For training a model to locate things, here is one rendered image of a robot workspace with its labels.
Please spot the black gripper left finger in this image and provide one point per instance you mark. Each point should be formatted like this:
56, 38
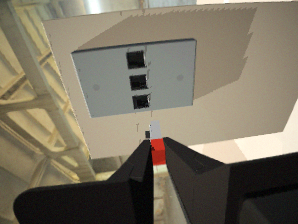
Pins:
127, 197

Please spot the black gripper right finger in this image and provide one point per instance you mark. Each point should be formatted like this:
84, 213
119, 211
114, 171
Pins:
209, 191

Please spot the beige flat panel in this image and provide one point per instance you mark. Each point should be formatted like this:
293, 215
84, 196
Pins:
208, 73

